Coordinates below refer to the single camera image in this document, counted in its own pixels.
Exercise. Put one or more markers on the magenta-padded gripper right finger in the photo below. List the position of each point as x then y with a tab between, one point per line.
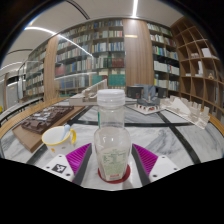
163	166

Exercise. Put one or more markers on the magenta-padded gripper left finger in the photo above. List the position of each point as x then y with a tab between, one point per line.
58	166

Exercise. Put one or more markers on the clear plastic bottle white cap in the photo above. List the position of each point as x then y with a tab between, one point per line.
111	146

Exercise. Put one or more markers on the white cup yellow rim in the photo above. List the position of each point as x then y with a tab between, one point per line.
60	146

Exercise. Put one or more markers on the light blue spoon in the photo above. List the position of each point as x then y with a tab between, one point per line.
65	130

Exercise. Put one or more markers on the flat round red coaster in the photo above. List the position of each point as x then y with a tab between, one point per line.
126	173

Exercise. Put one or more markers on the brown model on wooden board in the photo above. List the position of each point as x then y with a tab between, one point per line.
46	120

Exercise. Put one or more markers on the white terrain model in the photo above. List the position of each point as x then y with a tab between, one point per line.
185	110

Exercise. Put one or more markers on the dark grey building model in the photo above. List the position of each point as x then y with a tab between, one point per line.
146	98

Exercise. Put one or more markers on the white building model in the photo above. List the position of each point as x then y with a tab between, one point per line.
85	95

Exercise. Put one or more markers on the wooden cubby shelf unit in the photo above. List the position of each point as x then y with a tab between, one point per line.
200	76

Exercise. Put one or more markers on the tall book shelf unit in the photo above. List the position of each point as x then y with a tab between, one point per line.
100	46

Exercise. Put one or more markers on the curved ceiling light strip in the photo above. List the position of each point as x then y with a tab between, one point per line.
43	30

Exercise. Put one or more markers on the straight ceiling light strip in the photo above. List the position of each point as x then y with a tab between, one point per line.
135	8

